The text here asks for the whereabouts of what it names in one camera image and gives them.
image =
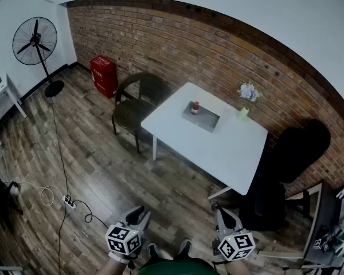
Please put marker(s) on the person's left hand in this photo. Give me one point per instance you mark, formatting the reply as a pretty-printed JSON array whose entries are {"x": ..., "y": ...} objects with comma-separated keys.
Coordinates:
[{"x": 119, "y": 257}]

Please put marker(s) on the black desk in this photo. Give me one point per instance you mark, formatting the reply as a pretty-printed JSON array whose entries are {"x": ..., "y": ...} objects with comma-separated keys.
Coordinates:
[{"x": 325, "y": 211}]

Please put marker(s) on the black standing fan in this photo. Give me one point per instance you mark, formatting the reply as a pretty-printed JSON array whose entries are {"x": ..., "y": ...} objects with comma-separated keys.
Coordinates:
[{"x": 33, "y": 40}]

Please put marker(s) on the brown wicker chair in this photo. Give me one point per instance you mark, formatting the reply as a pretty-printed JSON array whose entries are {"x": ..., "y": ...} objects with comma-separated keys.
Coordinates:
[{"x": 132, "y": 113}]

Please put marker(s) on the person's shoe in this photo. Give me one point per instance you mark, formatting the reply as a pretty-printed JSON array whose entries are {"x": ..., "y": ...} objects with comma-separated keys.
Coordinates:
[
  {"x": 185, "y": 246},
  {"x": 153, "y": 251}
]

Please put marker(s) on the person's green shirt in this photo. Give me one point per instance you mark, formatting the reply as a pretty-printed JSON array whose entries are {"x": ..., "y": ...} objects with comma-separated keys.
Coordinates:
[{"x": 177, "y": 268}]

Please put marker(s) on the white table leg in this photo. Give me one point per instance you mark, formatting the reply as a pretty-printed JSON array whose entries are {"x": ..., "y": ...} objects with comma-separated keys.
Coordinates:
[
  {"x": 219, "y": 193},
  {"x": 154, "y": 149}
]

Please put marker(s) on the person's right forearm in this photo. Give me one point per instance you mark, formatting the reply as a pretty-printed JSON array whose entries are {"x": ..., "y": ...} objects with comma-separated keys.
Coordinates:
[{"x": 243, "y": 268}]

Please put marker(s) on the pale green vase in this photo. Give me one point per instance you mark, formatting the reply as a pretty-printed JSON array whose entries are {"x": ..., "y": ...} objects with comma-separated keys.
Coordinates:
[{"x": 244, "y": 114}]

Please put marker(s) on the person's left shoe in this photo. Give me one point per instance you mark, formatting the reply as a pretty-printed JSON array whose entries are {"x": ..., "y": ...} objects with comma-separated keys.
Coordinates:
[{"x": 153, "y": 251}]

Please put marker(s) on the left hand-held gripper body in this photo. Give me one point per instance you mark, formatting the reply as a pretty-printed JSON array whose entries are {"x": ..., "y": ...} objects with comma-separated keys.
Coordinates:
[{"x": 121, "y": 239}]

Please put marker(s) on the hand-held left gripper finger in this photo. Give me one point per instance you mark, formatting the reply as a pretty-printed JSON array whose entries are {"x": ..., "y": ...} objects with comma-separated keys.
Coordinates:
[
  {"x": 133, "y": 215},
  {"x": 144, "y": 220}
]

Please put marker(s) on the grey drawer box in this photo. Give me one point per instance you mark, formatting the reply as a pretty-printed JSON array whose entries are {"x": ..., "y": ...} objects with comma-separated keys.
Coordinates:
[{"x": 202, "y": 119}]

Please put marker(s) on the white power strip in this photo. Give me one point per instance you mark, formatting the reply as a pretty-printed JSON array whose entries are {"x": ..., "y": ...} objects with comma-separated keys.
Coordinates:
[{"x": 69, "y": 202}]

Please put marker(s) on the person's right shoe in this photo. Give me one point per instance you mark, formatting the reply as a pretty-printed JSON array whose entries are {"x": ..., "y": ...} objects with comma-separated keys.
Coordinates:
[{"x": 185, "y": 246}]

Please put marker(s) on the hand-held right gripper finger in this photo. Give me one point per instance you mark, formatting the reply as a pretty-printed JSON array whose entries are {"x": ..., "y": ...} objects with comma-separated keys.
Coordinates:
[
  {"x": 219, "y": 220},
  {"x": 233, "y": 225}
]

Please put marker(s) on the small red-capped bottle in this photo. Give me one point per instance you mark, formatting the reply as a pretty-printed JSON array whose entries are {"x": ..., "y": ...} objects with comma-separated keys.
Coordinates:
[{"x": 195, "y": 109}]

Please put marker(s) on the blue artificial flowers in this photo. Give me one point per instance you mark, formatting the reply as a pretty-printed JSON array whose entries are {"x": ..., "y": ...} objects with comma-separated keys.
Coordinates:
[{"x": 249, "y": 93}]

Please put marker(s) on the black office chair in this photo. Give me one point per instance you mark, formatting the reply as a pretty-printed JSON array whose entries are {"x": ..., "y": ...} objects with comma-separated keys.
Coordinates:
[{"x": 298, "y": 150}]

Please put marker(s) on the white side desk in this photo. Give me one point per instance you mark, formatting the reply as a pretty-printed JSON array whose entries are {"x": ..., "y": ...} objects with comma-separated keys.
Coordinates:
[{"x": 4, "y": 99}]

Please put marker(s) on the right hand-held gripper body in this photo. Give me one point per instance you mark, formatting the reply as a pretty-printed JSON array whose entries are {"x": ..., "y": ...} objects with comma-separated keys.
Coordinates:
[{"x": 236, "y": 246}]

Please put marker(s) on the person's left forearm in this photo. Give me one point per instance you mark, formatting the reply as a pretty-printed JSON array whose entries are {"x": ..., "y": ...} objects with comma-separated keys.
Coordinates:
[{"x": 113, "y": 268}]

